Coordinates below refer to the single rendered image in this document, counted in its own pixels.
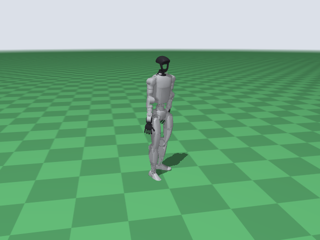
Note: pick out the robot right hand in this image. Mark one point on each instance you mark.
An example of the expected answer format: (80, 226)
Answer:
(148, 127)

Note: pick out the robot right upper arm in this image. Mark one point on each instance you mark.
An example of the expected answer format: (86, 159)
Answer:
(150, 82)

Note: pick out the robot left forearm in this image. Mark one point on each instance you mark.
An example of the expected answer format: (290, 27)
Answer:
(169, 104)

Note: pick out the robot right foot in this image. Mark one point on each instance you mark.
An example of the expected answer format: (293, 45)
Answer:
(154, 176)

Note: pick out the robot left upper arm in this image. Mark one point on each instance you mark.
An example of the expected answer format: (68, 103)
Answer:
(172, 86)

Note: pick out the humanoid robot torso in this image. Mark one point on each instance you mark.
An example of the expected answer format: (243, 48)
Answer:
(161, 94)

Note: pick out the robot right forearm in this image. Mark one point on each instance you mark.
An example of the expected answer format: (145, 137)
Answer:
(149, 109)

